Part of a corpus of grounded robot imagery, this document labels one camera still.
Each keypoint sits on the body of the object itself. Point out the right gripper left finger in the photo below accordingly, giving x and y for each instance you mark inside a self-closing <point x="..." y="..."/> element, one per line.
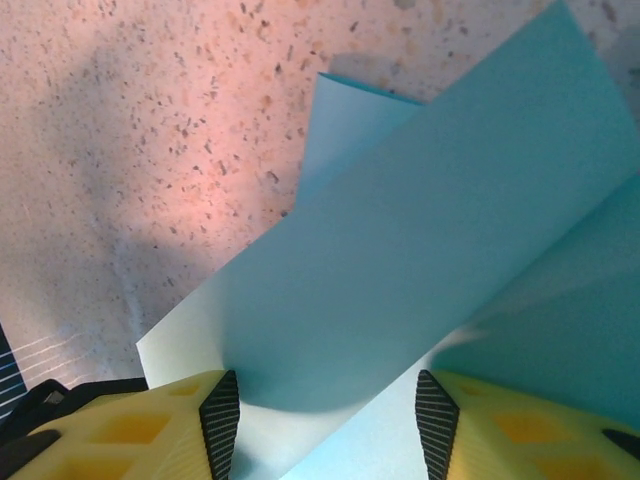
<point x="150" y="440"/>

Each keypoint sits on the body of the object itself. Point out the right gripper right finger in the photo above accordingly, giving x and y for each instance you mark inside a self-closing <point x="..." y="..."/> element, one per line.
<point x="525" y="440"/>

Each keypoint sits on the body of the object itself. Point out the light blue paper sheet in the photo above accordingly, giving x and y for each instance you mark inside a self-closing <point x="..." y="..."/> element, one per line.
<point x="400" y="250"/>

